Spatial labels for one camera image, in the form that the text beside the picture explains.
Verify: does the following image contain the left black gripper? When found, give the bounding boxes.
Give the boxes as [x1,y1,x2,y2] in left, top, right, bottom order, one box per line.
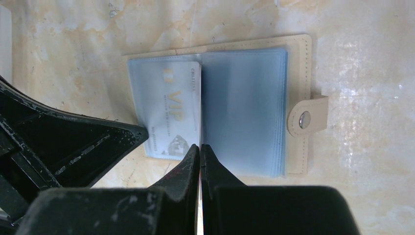
[0,78,149,224]

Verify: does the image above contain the beige card holder wallet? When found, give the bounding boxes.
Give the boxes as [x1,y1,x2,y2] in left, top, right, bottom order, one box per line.
[125,34,328,178]

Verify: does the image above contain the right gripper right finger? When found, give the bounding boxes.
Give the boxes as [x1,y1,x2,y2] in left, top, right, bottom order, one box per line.
[200,144,250,235]

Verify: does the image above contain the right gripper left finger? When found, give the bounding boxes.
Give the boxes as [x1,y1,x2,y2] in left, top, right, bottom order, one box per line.
[149,144,200,235]

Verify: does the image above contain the white credit card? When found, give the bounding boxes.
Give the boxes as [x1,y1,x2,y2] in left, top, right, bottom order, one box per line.
[128,60,201,161]

